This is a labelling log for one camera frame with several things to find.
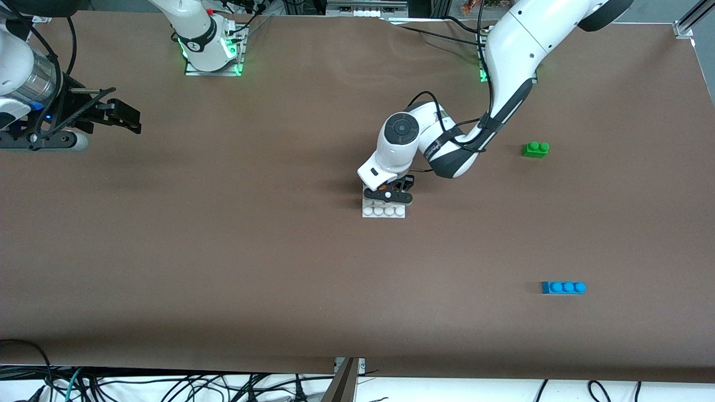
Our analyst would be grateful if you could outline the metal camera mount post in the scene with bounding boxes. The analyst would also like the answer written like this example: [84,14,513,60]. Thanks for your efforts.
[321,356,366,402]

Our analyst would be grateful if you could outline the blue three-stud block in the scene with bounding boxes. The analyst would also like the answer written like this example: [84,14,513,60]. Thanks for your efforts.
[541,281,587,295]

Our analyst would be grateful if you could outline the long black table cable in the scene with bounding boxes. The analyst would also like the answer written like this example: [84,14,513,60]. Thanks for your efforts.
[385,17,484,45]

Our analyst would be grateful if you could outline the looped black floor cable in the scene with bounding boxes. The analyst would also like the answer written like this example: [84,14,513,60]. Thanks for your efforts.
[0,338,54,402]

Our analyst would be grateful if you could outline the tangled black floor cables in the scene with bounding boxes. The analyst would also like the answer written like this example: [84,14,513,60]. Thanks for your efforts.
[84,368,336,402]

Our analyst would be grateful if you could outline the brown table cover sheet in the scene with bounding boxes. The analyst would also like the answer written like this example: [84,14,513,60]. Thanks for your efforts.
[0,10,715,385]

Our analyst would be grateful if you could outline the orange red background object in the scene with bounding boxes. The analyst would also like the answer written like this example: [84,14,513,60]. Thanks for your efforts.
[461,0,506,15]

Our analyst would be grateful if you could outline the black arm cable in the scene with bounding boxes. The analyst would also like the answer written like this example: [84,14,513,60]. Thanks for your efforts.
[405,0,498,154]
[0,11,79,140]

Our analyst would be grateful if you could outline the black base cable bundle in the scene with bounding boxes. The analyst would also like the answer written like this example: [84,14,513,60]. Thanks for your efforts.
[221,0,274,42]

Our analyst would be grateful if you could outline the short black table cable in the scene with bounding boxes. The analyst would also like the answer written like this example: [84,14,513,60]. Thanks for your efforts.
[444,16,487,34]

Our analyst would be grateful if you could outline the teal floor cable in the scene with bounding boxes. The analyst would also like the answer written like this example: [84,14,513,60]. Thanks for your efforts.
[64,367,84,402]

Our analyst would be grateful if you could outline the white power strip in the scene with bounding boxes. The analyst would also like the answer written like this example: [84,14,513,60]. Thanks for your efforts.
[326,0,409,17]

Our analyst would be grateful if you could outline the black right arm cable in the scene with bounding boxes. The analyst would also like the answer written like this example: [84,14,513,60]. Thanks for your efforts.
[0,11,79,140]

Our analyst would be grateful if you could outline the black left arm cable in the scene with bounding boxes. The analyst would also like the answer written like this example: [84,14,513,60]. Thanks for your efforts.
[405,0,498,154]

